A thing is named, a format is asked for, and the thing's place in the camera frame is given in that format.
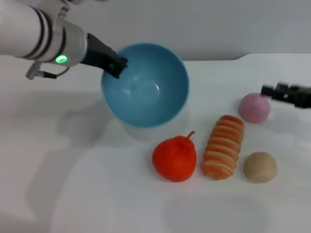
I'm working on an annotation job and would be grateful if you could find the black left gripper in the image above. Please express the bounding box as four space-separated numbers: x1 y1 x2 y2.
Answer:
79 33 129 79

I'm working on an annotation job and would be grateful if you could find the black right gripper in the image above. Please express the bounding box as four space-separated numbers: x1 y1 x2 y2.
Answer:
260 82 311 109

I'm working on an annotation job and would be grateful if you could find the blue bowl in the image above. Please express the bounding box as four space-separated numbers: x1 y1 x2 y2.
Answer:
101 43 190 129

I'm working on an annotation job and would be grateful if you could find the orange fruit with stem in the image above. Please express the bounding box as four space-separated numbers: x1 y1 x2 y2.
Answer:
152 131 197 183

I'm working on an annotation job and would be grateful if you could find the pink round bun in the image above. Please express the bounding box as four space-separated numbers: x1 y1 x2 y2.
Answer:
238 93 271 123

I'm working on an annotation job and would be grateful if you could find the orange striped bread roll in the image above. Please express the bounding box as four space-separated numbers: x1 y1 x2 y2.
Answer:
201 115 245 181

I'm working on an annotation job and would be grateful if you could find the tan round bun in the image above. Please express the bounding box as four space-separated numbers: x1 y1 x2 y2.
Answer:
243 152 277 183

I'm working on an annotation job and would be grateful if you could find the left arm connector cable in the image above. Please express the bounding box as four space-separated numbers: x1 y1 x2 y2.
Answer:
25 62 71 80

